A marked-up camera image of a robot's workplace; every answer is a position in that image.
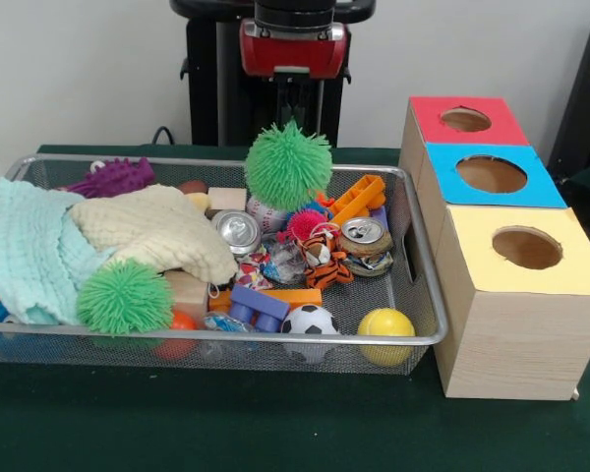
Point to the green spiky rubber ball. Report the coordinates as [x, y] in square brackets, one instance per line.
[287, 164]
[123, 297]

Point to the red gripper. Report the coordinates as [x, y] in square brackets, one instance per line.
[295, 51]

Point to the silver mesh bin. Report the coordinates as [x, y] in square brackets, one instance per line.
[398, 305]

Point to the small soccer ball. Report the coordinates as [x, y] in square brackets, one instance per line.
[309, 322]

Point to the silver can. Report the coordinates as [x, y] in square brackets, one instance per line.
[236, 231]

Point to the yellow foam ball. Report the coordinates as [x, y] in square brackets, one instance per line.
[386, 327]

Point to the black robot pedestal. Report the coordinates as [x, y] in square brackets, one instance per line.
[204, 98]

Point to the mint green cloth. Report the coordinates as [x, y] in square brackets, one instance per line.
[24, 246]

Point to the long orange toy piece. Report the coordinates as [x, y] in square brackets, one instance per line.
[356, 196]

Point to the crushed printed can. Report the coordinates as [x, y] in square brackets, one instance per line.
[366, 243]

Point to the wooden box with three holes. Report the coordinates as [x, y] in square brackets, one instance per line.
[511, 344]

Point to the cream cloth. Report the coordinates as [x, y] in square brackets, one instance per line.
[152, 226]

